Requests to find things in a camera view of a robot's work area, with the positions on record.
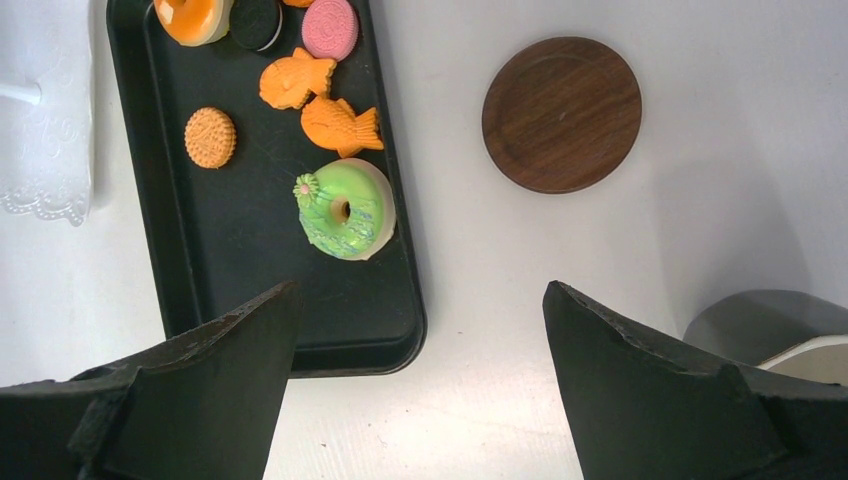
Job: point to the black serving tray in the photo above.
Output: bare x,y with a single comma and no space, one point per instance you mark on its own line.
217,238

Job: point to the black sandwich cookie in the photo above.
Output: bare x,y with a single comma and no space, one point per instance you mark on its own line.
256,24

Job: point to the orange glazed donut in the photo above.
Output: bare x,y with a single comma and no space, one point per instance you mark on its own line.
193,23

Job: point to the grey mug white inside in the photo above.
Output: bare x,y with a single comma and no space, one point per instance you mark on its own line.
780,331

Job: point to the green frosted donut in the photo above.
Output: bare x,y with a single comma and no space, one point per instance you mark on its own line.
346,209

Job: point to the orange round pastry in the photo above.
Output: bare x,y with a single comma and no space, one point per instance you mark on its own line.
298,3

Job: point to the white three-tier dessert stand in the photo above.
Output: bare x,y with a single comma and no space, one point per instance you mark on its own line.
47,84

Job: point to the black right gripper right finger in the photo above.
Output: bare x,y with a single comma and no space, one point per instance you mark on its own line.
644,405

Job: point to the small orange cookie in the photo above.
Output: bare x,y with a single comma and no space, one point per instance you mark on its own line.
210,138

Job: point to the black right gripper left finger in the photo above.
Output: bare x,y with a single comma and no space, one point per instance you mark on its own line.
200,405

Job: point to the brown round coaster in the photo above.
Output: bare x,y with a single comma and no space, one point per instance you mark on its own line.
561,115

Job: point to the orange fish pastry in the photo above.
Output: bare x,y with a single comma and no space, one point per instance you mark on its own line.
288,82
334,125

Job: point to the pink macaron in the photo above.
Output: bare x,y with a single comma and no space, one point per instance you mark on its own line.
330,29

